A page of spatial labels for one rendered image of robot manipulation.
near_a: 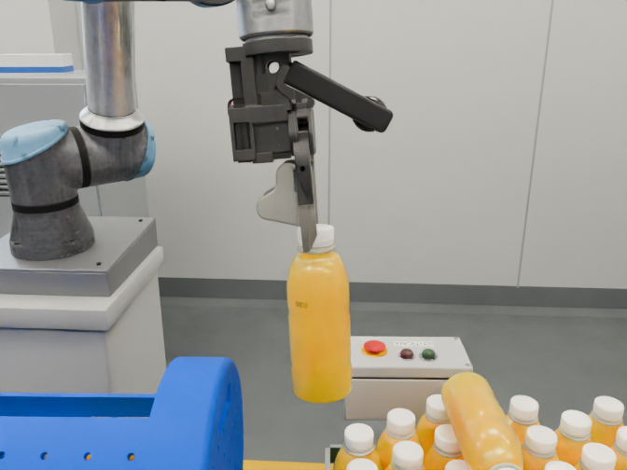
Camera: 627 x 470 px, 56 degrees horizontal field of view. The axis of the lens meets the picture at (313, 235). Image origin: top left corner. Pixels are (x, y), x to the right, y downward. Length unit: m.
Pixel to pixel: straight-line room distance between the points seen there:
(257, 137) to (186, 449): 0.31
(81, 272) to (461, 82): 2.64
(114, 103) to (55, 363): 0.47
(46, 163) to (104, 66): 0.20
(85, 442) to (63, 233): 0.58
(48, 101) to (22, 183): 1.21
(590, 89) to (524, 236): 0.88
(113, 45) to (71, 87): 1.21
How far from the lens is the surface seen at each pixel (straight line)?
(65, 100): 2.31
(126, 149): 1.16
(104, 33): 1.08
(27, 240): 1.17
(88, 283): 1.11
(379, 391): 0.96
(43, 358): 1.17
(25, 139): 1.13
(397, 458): 0.79
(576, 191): 3.67
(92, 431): 0.65
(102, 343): 1.10
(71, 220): 1.17
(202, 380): 0.67
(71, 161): 1.14
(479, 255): 3.64
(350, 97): 0.60
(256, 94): 0.60
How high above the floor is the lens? 1.59
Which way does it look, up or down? 19 degrees down
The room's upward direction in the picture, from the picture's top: straight up
